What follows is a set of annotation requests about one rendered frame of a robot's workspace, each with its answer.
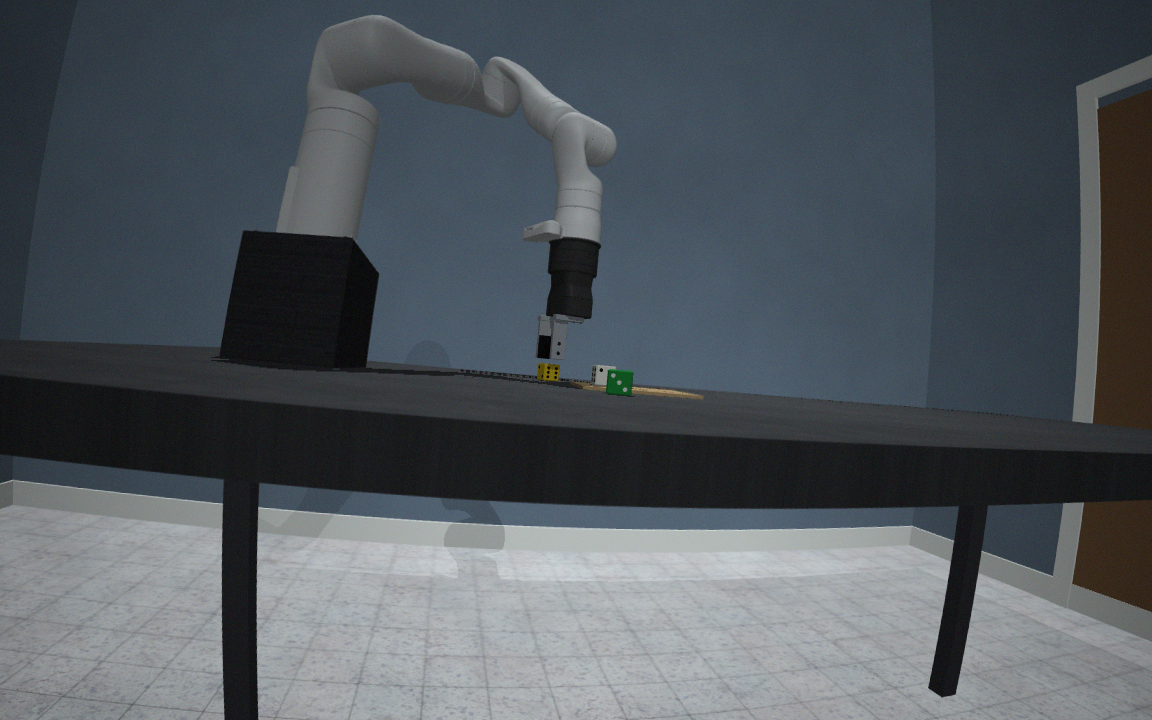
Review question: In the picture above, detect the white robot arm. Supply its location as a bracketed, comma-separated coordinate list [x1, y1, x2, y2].
[276, 15, 617, 243]

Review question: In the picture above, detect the white die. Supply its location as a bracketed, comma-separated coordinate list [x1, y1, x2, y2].
[591, 365, 616, 386]

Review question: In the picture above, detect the green die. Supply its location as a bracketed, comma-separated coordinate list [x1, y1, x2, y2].
[606, 369, 632, 396]

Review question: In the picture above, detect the yellow die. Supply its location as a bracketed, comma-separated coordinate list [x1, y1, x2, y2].
[537, 363, 560, 381]

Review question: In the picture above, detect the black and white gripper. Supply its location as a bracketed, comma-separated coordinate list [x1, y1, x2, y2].
[522, 206, 601, 361]

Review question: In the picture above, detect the tan flat mat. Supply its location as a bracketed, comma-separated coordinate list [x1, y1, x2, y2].
[571, 382, 703, 399]

